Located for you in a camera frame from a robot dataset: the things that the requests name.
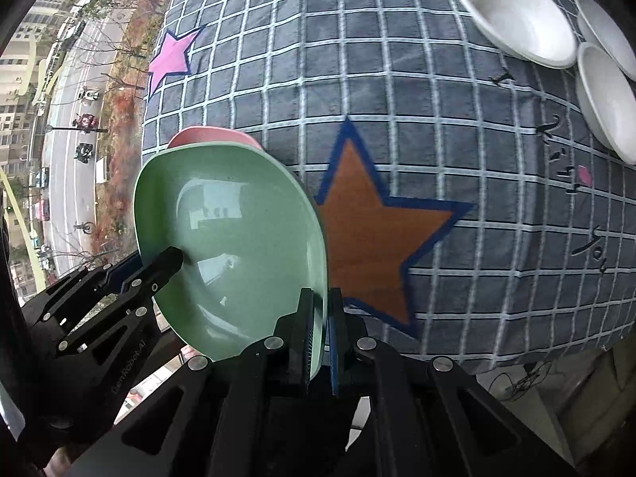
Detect grey checked star tablecloth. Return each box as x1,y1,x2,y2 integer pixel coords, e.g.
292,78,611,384
142,0,636,373

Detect pink plastic bowl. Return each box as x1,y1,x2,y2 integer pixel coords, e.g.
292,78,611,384
166,126,264,152

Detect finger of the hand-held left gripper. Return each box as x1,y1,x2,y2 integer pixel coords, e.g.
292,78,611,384
22,252,144,327
54,247,184,357

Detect black floor cables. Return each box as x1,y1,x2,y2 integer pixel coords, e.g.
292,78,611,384
484,360,555,401

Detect white paper bowl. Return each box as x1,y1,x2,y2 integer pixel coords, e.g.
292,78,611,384
574,0,636,80
452,0,578,69
576,42,636,166

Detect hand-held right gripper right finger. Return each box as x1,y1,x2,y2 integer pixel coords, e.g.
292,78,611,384
325,288,580,477

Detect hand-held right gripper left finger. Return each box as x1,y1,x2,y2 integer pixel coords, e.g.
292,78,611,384
64,288,319,477

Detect green plastic bowl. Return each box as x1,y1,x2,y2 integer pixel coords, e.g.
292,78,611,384
133,142,330,378

